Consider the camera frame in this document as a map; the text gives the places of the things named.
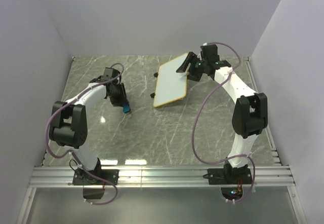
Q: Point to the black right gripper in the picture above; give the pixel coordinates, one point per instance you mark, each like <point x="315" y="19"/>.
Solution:
<point x="191" y="60"/>

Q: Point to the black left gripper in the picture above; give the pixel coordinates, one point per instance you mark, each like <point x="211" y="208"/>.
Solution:
<point x="122" y="99"/>

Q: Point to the blue whiteboard eraser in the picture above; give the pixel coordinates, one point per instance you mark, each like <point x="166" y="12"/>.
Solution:
<point x="126" y="108"/>

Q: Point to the orange framed whiteboard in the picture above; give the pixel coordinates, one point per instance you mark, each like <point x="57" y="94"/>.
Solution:
<point x="170" y="85"/>

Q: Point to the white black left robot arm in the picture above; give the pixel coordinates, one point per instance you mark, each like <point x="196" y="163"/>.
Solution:
<point x="68" y="125"/>

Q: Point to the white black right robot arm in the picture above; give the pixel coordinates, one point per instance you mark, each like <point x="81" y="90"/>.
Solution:
<point x="239" y="92"/>

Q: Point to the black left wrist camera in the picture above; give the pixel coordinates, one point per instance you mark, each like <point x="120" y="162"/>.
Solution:
<point x="110" y="73"/>

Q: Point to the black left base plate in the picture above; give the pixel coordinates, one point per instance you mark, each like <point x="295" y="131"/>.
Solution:
<point x="82" y="178"/>

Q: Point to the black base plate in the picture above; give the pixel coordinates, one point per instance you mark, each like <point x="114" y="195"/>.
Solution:
<point x="82" y="178"/>
<point x="217" y="176"/>

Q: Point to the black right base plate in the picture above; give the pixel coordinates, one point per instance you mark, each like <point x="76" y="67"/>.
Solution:
<point x="217" y="176"/>

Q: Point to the aluminium front rail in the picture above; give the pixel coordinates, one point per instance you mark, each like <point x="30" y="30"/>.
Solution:
<point x="142" y="176"/>

